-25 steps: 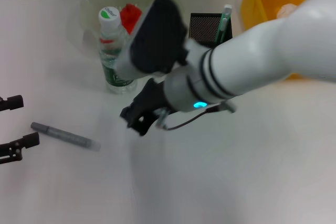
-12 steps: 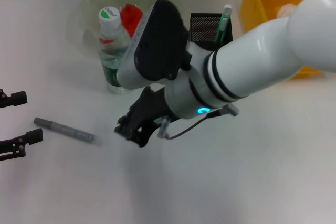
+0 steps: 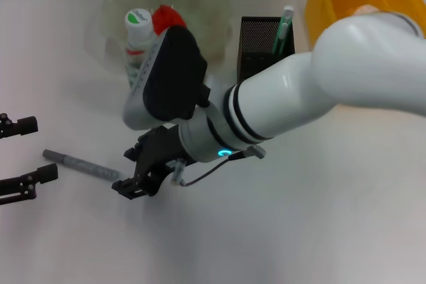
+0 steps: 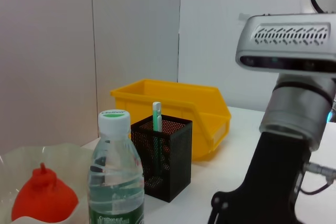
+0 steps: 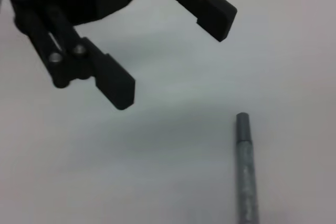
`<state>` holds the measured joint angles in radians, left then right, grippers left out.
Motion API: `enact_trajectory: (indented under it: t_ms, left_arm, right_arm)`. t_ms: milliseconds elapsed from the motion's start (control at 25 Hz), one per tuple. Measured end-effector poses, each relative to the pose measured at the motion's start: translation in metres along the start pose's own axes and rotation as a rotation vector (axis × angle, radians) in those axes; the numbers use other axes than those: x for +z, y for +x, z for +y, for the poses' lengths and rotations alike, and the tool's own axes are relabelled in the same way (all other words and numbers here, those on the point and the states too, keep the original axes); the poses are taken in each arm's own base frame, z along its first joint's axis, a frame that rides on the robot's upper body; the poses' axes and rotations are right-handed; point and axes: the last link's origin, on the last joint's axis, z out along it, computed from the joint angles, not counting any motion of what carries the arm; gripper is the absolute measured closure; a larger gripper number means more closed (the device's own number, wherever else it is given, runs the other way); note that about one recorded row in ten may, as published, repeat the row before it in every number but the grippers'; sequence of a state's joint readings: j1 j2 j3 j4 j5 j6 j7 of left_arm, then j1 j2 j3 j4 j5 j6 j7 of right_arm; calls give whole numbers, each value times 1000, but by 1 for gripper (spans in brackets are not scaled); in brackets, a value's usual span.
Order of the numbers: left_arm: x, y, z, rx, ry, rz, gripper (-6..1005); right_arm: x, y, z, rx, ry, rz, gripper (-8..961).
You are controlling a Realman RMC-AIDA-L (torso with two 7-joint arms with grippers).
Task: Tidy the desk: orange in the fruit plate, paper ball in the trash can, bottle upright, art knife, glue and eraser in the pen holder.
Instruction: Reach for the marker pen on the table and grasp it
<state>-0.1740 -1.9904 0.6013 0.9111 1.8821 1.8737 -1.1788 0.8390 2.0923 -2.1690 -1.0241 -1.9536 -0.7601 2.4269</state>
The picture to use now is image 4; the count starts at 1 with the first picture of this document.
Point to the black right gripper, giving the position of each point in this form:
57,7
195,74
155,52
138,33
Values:
273,182

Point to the clear plastic water bottle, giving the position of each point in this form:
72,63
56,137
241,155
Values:
115,176

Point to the red-orange fruit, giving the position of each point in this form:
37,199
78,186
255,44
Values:
44,200

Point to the black mesh pen holder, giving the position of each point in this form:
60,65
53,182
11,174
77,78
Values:
178,161

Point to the green glass fruit bowl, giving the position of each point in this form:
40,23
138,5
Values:
65,155

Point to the yellow plastic bin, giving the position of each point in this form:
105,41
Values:
204,113

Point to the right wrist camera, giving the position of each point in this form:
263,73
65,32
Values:
283,45

